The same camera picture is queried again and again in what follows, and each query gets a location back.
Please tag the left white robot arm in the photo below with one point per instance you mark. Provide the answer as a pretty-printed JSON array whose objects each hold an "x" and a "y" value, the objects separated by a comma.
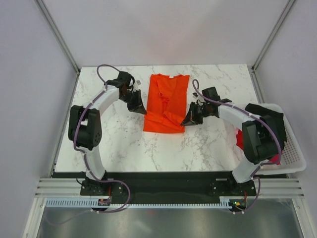
[{"x": 85, "y": 127}]

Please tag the aluminium corner post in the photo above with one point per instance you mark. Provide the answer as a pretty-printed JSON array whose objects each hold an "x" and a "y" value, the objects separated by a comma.
[
  {"x": 277, "y": 26},
  {"x": 57, "y": 34}
]

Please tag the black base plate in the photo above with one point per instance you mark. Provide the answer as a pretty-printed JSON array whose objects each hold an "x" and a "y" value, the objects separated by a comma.
[{"x": 116, "y": 176}]

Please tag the left aluminium corner post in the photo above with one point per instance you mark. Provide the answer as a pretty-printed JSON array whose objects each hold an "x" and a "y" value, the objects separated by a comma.
[{"x": 57, "y": 34}]

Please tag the orange t shirt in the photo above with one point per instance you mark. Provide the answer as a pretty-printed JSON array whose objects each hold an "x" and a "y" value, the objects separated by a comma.
[{"x": 166, "y": 105}]

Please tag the blue slotted cable duct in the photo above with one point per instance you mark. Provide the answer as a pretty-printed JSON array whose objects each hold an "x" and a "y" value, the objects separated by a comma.
[{"x": 90, "y": 202}]

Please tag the aluminium frame rail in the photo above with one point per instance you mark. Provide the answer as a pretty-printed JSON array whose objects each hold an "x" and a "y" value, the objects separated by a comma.
[{"x": 171, "y": 187}]

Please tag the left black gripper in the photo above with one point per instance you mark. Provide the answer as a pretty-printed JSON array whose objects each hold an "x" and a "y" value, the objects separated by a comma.
[{"x": 137, "y": 106}]

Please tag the right aluminium corner post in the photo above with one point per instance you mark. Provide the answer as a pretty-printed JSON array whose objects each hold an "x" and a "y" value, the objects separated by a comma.
[{"x": 277, "y": 26}]

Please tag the white plastic basket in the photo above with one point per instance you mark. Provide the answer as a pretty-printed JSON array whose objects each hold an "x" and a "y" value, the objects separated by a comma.
[{"x": 292, "y": 159}]

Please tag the red t shirt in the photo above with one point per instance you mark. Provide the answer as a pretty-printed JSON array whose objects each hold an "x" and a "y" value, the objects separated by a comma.
[{"x": 239, "y": 139}]

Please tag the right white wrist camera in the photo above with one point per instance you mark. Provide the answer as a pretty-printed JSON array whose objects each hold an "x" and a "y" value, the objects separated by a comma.
[{"x": 195, "y": 95}]

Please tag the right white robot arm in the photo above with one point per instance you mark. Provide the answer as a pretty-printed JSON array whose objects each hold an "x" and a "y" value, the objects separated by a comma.
[{"x": 262, "y": 130}]

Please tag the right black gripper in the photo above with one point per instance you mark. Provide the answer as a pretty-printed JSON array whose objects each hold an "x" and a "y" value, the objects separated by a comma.
[{"x": 191, "y": 119}]

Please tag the black t shirt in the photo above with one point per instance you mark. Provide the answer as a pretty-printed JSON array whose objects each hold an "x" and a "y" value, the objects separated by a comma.
[{"x": 272, "y": 118}]

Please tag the pink t shirt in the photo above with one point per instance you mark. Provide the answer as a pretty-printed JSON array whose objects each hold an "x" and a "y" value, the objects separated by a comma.
[{"x": 275, "y": 160}]

